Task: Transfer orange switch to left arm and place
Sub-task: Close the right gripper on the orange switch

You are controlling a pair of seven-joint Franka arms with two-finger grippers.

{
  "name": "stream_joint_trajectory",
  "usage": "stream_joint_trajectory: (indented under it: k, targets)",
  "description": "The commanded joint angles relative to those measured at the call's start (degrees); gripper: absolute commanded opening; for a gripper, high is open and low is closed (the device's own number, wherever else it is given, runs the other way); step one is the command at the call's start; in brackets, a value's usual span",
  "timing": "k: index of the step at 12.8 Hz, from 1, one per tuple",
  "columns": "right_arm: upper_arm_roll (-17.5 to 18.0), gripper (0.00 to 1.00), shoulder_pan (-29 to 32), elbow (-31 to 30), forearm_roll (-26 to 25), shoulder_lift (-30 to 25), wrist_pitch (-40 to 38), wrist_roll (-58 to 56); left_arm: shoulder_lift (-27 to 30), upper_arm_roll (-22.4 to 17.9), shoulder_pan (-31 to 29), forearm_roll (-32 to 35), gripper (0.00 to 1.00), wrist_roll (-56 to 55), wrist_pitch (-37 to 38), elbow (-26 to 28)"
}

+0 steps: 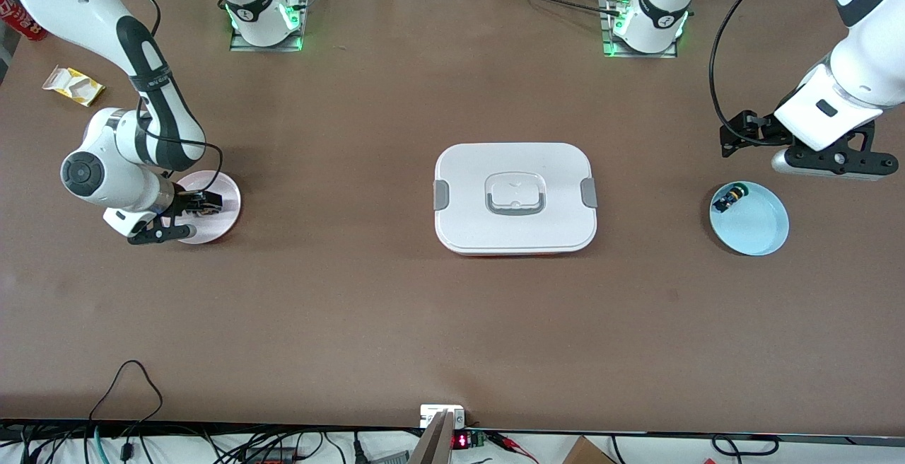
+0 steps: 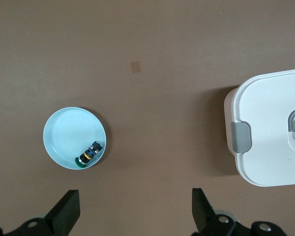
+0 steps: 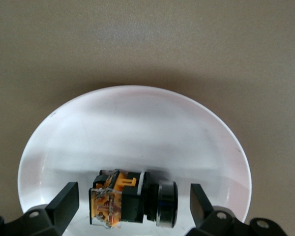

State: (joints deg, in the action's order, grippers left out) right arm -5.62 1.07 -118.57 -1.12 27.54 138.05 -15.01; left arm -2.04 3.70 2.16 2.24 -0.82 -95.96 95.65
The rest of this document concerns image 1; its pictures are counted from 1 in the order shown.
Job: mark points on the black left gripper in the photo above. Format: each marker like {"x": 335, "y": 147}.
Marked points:
{"x": 761, "y": 134}

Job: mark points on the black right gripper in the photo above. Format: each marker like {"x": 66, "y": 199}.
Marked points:
{"x": 188, "y": 202}

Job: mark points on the orange push-button switch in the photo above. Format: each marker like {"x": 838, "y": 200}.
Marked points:
{"x": 201, "y": 205}

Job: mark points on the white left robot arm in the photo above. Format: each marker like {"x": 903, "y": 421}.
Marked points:
{"x": 870, "y": 61}

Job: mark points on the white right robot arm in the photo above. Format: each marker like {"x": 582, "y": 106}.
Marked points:
{"x": 106, "y": 174}

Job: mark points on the white lidded storage box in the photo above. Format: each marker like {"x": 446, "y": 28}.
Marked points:
{"x": 516, "y": 227}

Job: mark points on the small white socket box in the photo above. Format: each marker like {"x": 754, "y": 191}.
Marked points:
{"x": 433, "y": 414}

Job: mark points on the brown cardboard box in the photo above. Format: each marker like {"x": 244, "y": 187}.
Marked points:
{"x": 587, "y": 453}

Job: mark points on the pink round plate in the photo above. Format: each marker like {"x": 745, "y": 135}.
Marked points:
{"x": 219, "y": 227}

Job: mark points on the light blue round plate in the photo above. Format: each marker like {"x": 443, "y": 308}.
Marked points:
{"x": 756, "y": 227}

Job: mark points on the yellow snack packet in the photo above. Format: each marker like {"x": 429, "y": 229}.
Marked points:
{"x": 74, "y": 85}

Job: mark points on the red drink can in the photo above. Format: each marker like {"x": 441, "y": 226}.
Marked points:
{"x": 21, "y": 17}

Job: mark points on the grey metal bar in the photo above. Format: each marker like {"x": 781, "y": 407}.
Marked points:
{"x": 433, "y": 446}

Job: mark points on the red digit display module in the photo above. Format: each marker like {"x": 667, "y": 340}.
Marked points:
{"x": 461, "y": 441}

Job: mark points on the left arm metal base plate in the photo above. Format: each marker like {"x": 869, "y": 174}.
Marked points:
{"x": 640, "y": 54}

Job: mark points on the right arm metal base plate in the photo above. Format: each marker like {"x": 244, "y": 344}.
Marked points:
{"x": 265, "y": 47}

